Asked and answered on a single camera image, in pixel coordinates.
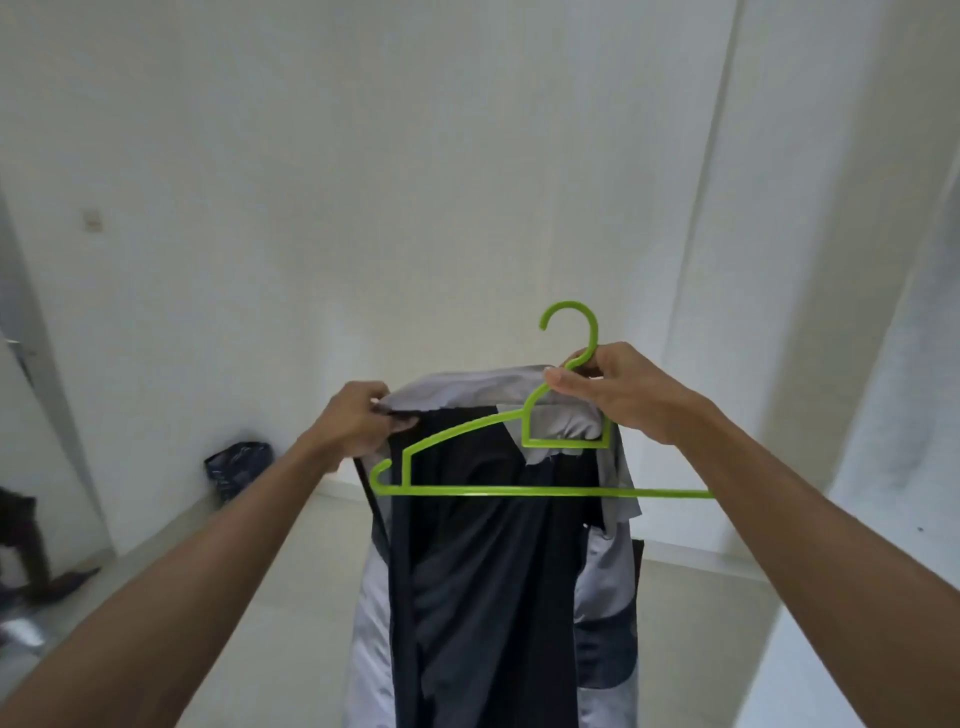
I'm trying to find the metal door handle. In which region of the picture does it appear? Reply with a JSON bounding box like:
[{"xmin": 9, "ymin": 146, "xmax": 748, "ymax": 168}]
[{"xmin": 4, "ymin": 339, "xmax": 36, "ymax": 390}]

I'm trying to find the black plastic bag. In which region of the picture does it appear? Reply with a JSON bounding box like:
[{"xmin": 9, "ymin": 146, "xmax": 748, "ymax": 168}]
[{"xmin": 204, "ymin": 441, "xmax": 276, "ymax": 506}]

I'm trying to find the green plastic clothes hanger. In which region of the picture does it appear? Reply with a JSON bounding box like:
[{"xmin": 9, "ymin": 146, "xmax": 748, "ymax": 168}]
[{"xmin": 368, "ymin": 300, "xmax": 715, "ymax": 501}]

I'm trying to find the person's left forearm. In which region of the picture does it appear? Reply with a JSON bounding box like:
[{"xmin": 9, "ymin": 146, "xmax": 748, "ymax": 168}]
[{"xmin": 0, "ymin": 431, "xmax": 340, "ymax": 728}]

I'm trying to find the grey door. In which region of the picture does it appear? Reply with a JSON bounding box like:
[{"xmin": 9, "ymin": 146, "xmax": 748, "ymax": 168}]
[{"xmin": 0, "ymin": 183, "xmax": 117, "ymax": 661}]

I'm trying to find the grey and dark garment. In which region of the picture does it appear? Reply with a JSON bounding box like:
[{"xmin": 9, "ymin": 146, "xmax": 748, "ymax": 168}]
[{"xmin": 341, "ymin": 364, "xmax": 646, "ymax": 728}]

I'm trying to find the person's left hand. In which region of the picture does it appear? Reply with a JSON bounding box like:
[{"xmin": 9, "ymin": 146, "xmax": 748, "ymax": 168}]
[{"xmin": 298, "ymin": 381, "xmax": 420, "ymax": 474}]

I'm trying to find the person's right hand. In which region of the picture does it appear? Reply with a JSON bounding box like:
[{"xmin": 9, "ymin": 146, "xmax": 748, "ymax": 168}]
[{"xmin": 543, "ymin": 342, "xmax": 723, "ymax": 448}]

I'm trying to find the person's right forearm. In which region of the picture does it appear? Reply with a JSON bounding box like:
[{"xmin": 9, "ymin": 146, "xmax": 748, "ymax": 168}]
[{"xmin": 675, "ymin": 405, "xmax": 960, "ymax": 728}]

